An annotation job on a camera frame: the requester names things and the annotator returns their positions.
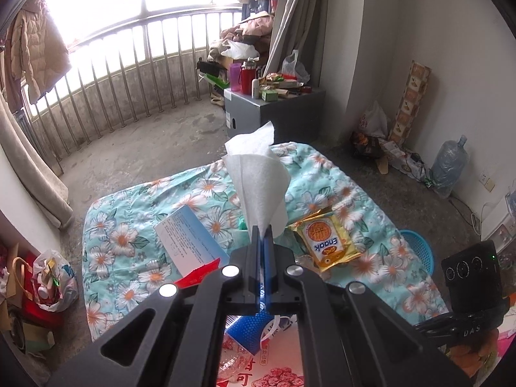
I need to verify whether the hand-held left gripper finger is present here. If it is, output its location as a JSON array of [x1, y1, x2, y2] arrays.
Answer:
[[47, 226, 263, 387], [263, 226, 472, 387]]

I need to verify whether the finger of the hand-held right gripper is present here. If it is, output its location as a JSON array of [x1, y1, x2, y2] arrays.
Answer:
[[413, 312, 464, 349]]

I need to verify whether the blue plastic basket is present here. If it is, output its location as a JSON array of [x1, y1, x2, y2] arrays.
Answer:
[[399, 230, 436, 279]]

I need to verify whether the clear bottle with blue label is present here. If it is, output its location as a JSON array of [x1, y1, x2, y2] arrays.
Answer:
[[220, 314, 283, 380]]

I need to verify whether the white paper tissue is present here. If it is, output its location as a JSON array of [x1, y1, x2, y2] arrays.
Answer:
[[223, 121, 292, 236]]

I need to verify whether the red and white snack bag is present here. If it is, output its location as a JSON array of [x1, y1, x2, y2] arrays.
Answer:
[[215, 318, 305, 387]]

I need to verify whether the orange printed packet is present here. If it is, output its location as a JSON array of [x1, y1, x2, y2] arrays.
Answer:
[[447, 339, 501, 372]]

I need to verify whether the yellow snack packet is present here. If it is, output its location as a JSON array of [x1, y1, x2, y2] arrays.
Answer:
[[287, 205, 361, 273]]

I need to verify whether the white appliance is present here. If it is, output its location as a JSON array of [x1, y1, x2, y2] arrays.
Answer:
[[481, 193, 516, 251]]

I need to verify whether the red packet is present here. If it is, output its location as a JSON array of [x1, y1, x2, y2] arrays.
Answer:
[[175, 259, 222, 289]]

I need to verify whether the blue and white carton box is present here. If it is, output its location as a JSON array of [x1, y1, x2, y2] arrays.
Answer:
[[154, 205, 230, 281]]

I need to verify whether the large clear water jug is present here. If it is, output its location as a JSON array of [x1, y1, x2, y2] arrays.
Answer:
[[431, 135, 468, 198]]

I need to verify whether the floral teal blanket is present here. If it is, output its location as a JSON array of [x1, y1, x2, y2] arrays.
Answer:
[[82, 141, 450, 343]]

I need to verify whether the grey cabinet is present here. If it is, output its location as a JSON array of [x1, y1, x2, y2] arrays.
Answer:
[[223, 86, 326, 140]]

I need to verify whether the dark snack bag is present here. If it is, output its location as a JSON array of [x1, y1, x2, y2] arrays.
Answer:
[[351, 129, 383, 158]]

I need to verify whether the white plastic bag red print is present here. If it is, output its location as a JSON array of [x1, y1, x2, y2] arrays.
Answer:
[[360, 101, 391, 138]]

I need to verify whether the red thermos bottle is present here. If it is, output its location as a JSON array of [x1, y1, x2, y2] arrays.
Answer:
[[241, 62, 255, 94]]

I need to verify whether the pink plastic cup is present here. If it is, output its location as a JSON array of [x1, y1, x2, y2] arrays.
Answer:
[[229, 63, 243, 92]]

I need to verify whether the patterned cardboard board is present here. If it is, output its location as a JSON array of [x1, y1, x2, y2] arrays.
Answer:
[[389, 60, 432, 146]]

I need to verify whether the translucent white plastic bag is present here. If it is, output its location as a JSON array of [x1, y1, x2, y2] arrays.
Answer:
[[281, 49, 311, 83]]

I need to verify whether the plastic bag with colourful contents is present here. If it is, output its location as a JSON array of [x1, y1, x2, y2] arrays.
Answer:
[[32, 250, 79, 312]]

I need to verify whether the crumpled white plastic bag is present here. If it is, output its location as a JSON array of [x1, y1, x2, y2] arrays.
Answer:
[[221, 39, 260, 60]]

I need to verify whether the pile of clothes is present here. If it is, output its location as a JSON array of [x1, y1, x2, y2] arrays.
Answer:
[[207, 12, 275, 69]]

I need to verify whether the red shopping bag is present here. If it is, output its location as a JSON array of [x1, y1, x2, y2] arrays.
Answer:
[[18, 274, 63, 331]]

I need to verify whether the metal balcony railing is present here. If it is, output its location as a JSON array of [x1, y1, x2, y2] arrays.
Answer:
[[16, 4, 244, 162]]

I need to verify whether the grey curtain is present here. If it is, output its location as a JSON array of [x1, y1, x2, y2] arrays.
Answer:
[[264, 0, 331, 75]]

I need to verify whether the beige curtain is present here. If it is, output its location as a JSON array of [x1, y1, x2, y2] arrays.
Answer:
[[0, 93, 74, 230]]

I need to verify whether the beige puffer jacket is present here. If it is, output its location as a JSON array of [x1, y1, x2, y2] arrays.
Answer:
[[4, 0, 72, 105]]

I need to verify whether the black cable with charger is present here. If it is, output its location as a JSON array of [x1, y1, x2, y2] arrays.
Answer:
[[409, 151, 434, 188]]

